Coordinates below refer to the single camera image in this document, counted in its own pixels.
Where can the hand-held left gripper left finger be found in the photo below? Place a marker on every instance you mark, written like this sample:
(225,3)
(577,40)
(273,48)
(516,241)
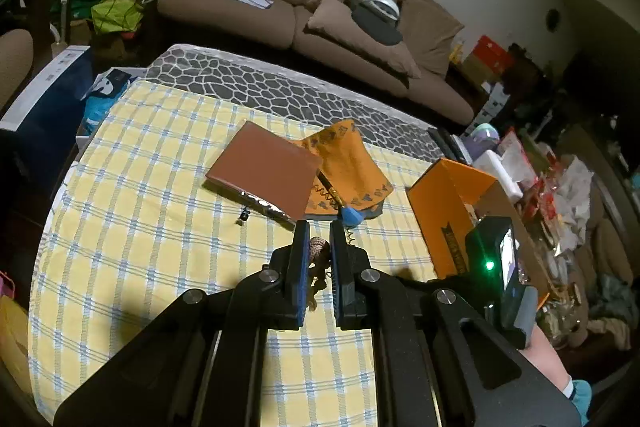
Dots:
(301,277)

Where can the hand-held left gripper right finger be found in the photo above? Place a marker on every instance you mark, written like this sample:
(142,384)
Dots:
(337,277)

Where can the orange cardboard box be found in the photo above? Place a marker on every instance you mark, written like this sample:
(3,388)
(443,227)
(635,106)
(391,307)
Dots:
(450,202)

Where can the brown notebook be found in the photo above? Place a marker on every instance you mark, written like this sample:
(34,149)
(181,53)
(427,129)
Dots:
(265,167)

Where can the person's right forearm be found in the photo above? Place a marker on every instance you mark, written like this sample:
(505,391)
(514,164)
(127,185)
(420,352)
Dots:
(545,357)

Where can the blue tipped pen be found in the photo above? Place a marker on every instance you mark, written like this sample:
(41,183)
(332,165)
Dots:
(354,215)

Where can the small black binder clip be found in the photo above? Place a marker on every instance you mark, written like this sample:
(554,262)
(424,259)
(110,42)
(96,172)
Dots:
(244,216)

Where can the pile of plastic bags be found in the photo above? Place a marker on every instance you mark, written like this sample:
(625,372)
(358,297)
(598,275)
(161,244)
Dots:
(575,187)

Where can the black remote control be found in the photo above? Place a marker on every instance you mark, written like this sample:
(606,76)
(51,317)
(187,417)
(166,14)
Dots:
(445,144)

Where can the pastel plastic container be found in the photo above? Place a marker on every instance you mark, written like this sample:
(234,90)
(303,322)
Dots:
(485,134)

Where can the orange printed cloth pouch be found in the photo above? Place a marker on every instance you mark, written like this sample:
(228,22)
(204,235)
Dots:
(350,157)

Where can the yellow plaid tablecloth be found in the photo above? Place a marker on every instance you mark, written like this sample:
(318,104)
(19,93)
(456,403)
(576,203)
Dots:
(150,232)

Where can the grey pebble pattern mat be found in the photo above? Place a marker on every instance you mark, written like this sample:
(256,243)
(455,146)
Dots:
(260,87)

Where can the red box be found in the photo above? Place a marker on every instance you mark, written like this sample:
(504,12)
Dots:
(492,52)

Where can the brown cushion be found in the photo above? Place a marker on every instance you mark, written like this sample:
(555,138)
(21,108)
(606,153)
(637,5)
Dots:
(350,34)
(430,32)

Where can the black pad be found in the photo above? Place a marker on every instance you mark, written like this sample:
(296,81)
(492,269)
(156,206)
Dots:
(380,29)

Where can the blue printed bag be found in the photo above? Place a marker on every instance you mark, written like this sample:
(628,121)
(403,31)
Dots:
(107,92)

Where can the white round device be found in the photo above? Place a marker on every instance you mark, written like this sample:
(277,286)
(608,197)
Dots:
(382,2)

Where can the white and blue box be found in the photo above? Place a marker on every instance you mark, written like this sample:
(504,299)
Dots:
(50,77)

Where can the green bag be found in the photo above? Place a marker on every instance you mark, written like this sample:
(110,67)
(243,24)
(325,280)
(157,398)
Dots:
(112,14)

